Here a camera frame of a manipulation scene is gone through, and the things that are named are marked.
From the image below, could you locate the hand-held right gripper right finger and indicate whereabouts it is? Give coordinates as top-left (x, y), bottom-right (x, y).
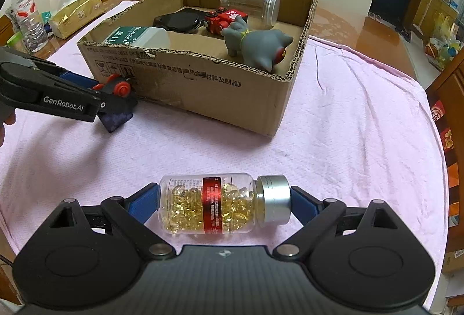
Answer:
top-left (273, 186), bottom-right (399, 261)

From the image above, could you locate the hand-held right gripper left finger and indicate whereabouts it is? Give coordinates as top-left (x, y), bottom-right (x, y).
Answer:
top-left (43, 183), bottom-right (176, 262)

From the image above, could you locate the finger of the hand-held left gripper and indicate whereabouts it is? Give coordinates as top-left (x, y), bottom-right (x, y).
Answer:
top-left (0, 46), bottom-right (96, 90)
top-left (96, 92), bottom-right (139, 122)

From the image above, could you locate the dark toy with red wheels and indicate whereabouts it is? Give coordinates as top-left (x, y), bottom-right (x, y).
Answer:
top-left (92, 74), bottom-right (139, 135)

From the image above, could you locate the capsule bottle with silver cap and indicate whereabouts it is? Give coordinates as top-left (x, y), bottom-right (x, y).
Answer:
top-left (159, 172), bottom-right (291, 236)

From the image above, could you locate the cardboard box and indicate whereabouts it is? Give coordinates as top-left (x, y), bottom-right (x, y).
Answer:
top-left (444, 249), bottom-right (464, 273)
top-left (77, 0), bottom-right (319, 138)

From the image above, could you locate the person's left hand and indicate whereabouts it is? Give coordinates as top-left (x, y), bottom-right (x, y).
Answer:
top-left (0, 111), bottom-right (17, 150)

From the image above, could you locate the gold foil bag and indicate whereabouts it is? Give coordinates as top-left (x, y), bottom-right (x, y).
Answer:
top-left (48, 0), bottom-right (106, 40)

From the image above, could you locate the pink towel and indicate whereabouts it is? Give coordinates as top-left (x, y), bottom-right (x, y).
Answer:
top-left (0, 0), bottom-right (451, 315)

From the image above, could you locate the white bottle with green label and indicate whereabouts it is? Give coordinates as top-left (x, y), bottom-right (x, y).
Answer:
top-left (103, 26), bottom-right (171, 50)

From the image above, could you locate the clear water bottle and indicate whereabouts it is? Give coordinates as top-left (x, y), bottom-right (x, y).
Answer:
top-left (5, 0), bottom-right (50, 53)

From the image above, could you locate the black rounded case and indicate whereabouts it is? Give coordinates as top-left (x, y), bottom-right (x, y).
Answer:
top-left (153, 12), bottom-right (202, 35)

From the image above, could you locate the grey cat toy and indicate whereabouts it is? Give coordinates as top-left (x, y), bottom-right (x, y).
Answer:
top-left (221, 16), bottom-right (294, 73)

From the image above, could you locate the cardboard box on floor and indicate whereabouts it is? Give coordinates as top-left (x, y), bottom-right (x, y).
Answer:
top-left (444, 249), bottom-right (464, 273)

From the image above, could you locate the red printed box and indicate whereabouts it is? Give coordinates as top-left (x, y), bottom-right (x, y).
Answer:
top-left (431, 101), bottom-right (446, 128)

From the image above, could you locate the clear plastic jar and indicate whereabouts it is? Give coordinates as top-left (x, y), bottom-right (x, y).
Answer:
top-left (220, 0), bottom-right (281, 30)

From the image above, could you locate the wooden chair with curved back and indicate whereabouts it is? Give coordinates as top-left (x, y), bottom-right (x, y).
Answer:
top-left (425, 57), bottom-right (464, 172)

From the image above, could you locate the yellow plastic bag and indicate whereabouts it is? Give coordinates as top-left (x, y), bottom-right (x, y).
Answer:
top-left (432, 10), bottom-right (462, 70)

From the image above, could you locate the wooden cabinet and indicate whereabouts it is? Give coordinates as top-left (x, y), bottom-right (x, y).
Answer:
top-left (416, 0), bottom-right (461, 45)

